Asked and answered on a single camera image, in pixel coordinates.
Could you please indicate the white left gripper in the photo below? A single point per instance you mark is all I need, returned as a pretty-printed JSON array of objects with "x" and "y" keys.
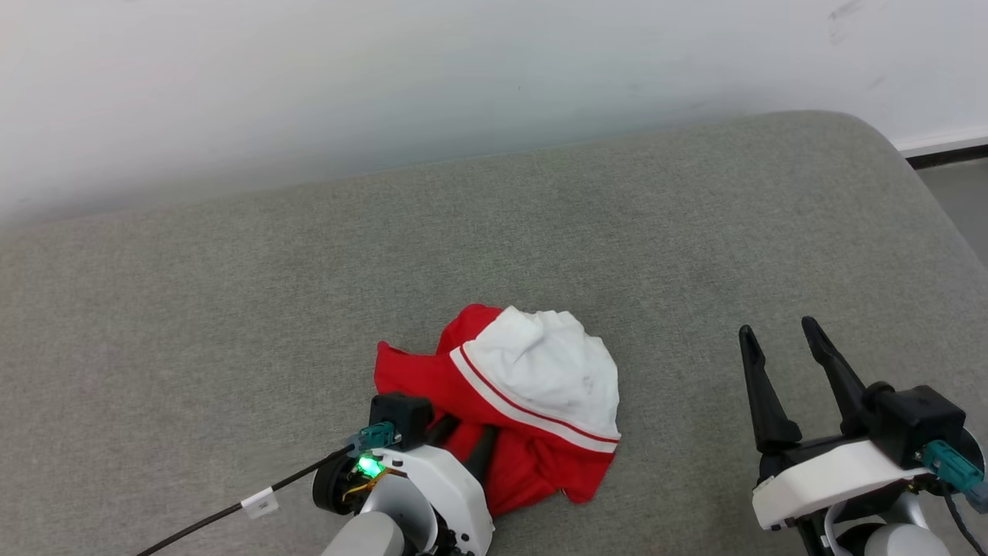
[{"x": 455, "y": 486}]

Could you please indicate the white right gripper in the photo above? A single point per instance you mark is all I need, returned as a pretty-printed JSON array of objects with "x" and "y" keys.
[{"x": 834, "y": 479}]

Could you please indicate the red and white garment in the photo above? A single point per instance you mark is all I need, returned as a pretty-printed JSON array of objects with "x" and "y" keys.
[{"x": 540, "y": 371}]

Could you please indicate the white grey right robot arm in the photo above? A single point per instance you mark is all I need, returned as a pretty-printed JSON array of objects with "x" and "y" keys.
[{"x": 888, "y": 533}]

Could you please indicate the black round left wrist motor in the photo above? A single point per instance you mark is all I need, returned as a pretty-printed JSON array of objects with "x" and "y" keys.
[{"x": 333, "y": 485}]

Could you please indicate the grey fabric sofa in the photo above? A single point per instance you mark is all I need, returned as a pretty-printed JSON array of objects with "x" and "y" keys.
[{"x": 231, "y": 309}]

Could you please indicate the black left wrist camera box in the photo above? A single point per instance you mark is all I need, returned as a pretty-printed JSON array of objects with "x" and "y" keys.
[{"x": 400, "y": 418}]

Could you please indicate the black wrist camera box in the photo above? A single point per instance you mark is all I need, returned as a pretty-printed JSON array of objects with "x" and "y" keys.
[
  {"x": 400, "y": 418},
  {"x": 918, "y": 421}
]

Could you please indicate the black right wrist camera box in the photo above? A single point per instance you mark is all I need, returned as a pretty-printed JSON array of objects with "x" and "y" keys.
[{"x": 918, "y": 421}]

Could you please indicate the white wall baseboard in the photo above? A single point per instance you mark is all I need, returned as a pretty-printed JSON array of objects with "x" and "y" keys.
[{"x": 945, "y": 143}]

